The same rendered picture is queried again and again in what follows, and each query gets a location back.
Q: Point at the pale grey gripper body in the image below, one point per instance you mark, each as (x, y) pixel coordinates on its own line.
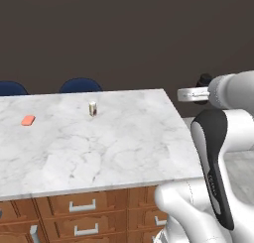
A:
(191, 94)

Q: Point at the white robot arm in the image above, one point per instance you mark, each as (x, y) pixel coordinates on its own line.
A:
(238, 128)

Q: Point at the white and brown shaker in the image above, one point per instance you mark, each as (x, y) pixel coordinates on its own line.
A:
(92, 108)

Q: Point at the dark blue chair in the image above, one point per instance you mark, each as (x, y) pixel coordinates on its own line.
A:
(80, 85)
(11, 88)

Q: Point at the wooden drawer front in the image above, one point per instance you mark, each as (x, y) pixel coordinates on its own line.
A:
(140, 218)
(139, 237)
(112, 222)
(16, 211)
(140, 196)
(15, 233)
(109, 200)
(99, 239)

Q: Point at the orange-pink sponge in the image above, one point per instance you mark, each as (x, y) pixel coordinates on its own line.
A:
(28, 120)

